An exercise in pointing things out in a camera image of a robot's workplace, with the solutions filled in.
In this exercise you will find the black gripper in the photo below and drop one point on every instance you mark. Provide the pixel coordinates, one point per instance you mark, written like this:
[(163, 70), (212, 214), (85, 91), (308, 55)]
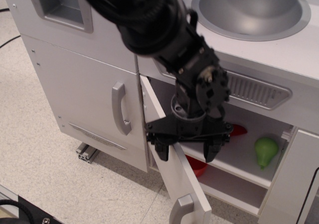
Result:
[(169, 130)]

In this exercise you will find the white cabinet door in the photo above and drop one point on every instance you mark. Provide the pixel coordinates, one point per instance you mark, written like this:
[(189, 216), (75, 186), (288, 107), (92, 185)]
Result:
[(180, 180), (296, 183)]

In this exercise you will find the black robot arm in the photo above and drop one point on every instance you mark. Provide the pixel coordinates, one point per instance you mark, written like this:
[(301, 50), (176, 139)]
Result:
[(165, 30)]

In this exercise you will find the white toy kitchen cabinet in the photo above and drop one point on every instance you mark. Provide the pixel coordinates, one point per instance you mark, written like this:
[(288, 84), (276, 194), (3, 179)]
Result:
[(234, 176)]

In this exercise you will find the red toy cup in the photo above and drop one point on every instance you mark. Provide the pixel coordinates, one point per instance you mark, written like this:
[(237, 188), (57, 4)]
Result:
[(197, 166)]

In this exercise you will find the red toy chili pepper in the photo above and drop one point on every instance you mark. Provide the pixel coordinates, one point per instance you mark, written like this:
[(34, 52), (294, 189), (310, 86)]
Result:
[(238, 130)]

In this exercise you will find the green toy pear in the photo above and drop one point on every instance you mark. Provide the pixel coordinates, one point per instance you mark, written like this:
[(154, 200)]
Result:
[(266, 149)]

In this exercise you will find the grey vent panel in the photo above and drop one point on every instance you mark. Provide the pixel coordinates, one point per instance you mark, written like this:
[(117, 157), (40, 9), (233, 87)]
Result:
[(256, 89)]

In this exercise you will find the silver fridge emblem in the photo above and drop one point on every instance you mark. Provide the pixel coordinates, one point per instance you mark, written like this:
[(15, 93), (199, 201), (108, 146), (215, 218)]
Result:
[(97, 137)]

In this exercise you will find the white toy fridge unit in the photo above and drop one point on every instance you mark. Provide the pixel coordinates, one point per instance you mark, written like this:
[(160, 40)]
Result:
[(77, 71)]

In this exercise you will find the silver toy sink basin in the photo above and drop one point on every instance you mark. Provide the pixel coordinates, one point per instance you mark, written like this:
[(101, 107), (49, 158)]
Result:
[(253, 20)]

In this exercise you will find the silver ice dispenser recess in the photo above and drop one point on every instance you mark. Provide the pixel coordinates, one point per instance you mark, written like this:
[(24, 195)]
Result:
[(71, 13)]

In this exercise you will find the silver fridge door handle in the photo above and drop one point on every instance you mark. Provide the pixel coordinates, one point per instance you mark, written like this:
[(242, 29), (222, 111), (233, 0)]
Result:
[(117, 95)]

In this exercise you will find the aluminium extrusion rail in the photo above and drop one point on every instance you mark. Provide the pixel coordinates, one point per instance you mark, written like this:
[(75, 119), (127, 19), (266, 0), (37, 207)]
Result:
[(87, 153)]

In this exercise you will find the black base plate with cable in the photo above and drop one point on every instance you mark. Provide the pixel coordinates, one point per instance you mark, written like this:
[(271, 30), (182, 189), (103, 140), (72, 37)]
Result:
[(28, 213)]

